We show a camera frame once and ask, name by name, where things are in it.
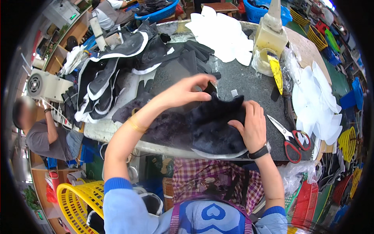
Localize large yellow plastic basket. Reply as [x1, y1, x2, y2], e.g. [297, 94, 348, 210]
[56, 179, 106, 234]

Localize pile of black strips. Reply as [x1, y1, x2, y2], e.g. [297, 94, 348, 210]
[166, 39, 222, 80]

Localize red handled scissors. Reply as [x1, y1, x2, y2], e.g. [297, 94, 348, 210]
[266, 114, 312, 164]

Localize red plastic basket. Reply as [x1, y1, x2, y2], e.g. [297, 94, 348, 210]
[290, 180, 319, 229]

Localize clear plastic glue tub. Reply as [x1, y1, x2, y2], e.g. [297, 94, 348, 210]
[251, 48, 281, 77]

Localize blue plastic bin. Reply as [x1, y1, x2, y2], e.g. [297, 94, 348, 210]
[339, 77, 364, 110]

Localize white machine with fan grille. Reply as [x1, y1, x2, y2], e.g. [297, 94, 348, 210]
[26, 68, 74, 104]

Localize person's right hand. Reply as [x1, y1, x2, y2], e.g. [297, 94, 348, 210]
[227, 100, 268, 154]

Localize white power strip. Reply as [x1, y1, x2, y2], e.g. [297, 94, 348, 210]
[51, 102, 73, 130]

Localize gold bracelet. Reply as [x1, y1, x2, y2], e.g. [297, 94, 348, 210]
[127, 114, 150, 134]

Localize wooden stool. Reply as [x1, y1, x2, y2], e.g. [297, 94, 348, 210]
[201, 2, 239, 14]

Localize pile of white cut pieces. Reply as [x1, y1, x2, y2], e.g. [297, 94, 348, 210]
[292, 60, 343, 146]
[185, 6, 254, 66]

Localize pile of black white uppers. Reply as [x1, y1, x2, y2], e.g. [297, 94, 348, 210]
[74, 21, 176, 124]

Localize black furry shoe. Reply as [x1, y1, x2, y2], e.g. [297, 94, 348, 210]
[187, 82, 249, 159]

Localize person's left hand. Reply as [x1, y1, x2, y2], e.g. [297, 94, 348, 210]
[159, 73, 218, 111]

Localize person's legs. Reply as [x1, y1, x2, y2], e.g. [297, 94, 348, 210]
[172, 158, 265, 216]

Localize black wrist watch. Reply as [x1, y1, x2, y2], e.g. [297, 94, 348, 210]
[247, 142, 272, 160]

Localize person's body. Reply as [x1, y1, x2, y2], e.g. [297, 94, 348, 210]
[102, 177, 288, 234]

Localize blue basket of black pieces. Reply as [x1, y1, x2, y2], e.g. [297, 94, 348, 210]
[134, 0, 179, 23]

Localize red plastic bag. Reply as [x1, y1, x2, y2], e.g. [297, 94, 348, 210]
[45, 171, 59, 204]

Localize blue plastic basket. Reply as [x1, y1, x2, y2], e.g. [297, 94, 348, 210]
[243, 0, 293, 26]

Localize yellow handled glue brush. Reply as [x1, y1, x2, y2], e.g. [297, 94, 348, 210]
[267, 52, 283, 95]

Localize clear glue bottle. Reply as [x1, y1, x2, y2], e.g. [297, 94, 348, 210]
[253, 0, 288, 59]

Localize clear plastic bag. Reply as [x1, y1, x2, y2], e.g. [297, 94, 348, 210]
[278, 160, 322, 197]

